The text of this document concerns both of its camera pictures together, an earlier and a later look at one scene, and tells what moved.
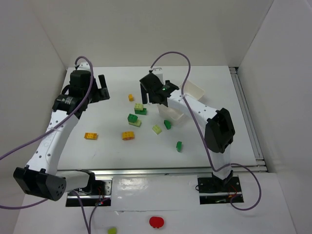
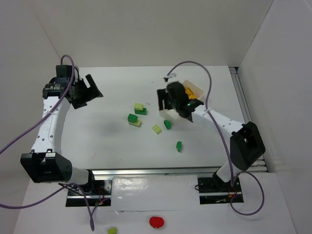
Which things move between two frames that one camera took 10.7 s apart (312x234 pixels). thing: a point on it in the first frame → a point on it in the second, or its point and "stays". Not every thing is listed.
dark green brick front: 179,146 stays
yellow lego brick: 127,135 → 190,93
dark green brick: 167,124 stays
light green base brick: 138,123 stays
